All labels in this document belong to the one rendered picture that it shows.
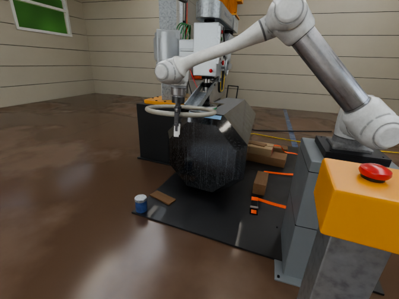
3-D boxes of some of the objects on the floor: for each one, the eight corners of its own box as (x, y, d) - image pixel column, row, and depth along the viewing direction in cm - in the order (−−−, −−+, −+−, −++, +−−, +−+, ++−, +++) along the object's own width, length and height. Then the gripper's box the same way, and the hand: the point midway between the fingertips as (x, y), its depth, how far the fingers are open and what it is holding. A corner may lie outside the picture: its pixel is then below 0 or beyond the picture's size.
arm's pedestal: (342, 241, 164) (378, 143, 134) (368, 307, 119) (431, 182, 89) (274, 226, 177) (292, 133, 147) (274, 280, 133) (301, 163, 103)
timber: (263, 196, 214) (265, 185, 210) (252, 193, 218) (253, 183, 214) (267, 182, 240) (269, 172, 236) (256, 180, 244) (257, 170, 240)
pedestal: (137, 158, 291) (132, 103, 263) (162, 143, 348) (161, 96, 320) (180, 168, 268) (180, 109, 241) (200, 150, 325) (202, 101, 297)
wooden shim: (149, 196, 209) (149, 194, 208) (157, 191, 216) (157, 190, 216) (168, 205, 196) (168, 204, 195) (176, 200, 203) (176, 199, 203)
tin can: (149, 207, 192) (148, 195, 187) (143, 214, 183) (142, 202, 178) (139, 205, 194) (138, 193, 190) (133, 212, 185) (132, 199, 181)
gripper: (183, 97, 116) (181, 139, 123) (186, 95, 132) (184, 132, 139) (169, 96, 116) (168, 139, 123) (174, 94, 132) (172, 131, 139)
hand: (177, 130), depth 130 cm, fingers closed on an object, 4 cm apart
